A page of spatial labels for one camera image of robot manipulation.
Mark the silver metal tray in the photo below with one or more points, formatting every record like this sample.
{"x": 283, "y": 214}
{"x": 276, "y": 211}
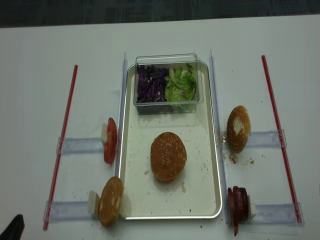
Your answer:
{"x": 196, "y": 192}

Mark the sesame bun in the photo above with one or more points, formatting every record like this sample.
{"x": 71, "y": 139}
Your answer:
{"x": 238, "y": 129}
{"x": 168, "y": 156}

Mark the white block behind tomato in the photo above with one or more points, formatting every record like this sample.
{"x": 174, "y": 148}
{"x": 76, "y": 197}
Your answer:
{"x": 103, "y": 135}

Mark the white block behind bun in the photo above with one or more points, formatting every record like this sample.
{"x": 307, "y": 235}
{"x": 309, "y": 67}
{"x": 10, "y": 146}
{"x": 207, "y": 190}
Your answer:
{"x": 93, "y": 203}

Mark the lower left clear rail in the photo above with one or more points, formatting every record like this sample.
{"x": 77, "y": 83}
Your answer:
{"x": 60, "y": 211}

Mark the red strip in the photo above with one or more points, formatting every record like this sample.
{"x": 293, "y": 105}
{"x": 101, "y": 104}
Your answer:
{"x": 58, "y": 157}
{"x": 283, "y": 150}

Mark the clear plastic container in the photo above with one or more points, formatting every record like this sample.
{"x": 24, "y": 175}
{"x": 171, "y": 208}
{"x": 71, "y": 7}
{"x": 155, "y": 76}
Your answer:
{"x": 168, "y": 61}

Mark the standing tomato slice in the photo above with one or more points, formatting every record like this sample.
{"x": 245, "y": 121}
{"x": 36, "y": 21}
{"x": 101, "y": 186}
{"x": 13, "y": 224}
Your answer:
{"x": 111, "y": 141}

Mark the left clear vertical rail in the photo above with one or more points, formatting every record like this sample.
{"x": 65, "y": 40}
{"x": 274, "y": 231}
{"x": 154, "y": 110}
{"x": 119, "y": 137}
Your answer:
{"x": 122, "y": 103}

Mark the bottom bun half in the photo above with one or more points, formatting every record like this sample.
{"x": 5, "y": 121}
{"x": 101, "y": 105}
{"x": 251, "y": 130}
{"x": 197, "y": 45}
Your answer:
{"x": 110, "y": 201}

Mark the left red strip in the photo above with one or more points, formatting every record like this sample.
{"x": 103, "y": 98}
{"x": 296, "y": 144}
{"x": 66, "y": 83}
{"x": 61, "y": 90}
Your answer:
{"x": 58, "y": 157}

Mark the upper right clear rail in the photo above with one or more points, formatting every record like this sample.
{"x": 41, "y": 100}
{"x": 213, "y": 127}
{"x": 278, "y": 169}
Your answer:
{"x": 258, "y": 139}

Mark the right red strip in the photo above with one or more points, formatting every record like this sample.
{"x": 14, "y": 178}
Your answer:
{"x": 283, "y": 150}

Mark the white block behind bacon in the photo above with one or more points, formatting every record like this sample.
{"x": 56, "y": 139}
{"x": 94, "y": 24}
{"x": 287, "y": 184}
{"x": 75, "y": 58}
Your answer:
{"x": 251, "y": 209}

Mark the shredded purple cabbage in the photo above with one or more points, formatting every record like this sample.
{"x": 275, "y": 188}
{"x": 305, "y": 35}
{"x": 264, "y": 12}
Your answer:
{"x": 152, "y": 84}

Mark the lower right clear rail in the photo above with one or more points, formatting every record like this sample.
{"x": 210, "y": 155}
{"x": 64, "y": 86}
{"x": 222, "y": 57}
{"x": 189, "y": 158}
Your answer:
{"x": 276, "y": 214}

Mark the sesame top bun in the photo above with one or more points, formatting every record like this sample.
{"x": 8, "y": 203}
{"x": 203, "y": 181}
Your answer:
{"x": 168, "y": 156}

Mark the sliced bacon stack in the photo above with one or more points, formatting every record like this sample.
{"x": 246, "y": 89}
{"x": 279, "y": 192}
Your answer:
{"x": 239, "y": 206}

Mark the upper left clear rail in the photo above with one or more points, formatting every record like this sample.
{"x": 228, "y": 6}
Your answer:
{"x": 67, "y": 145}

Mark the green lettuce leaves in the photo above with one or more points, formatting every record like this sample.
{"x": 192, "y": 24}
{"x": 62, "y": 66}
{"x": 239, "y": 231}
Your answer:
{"x": 181, "y": 86}

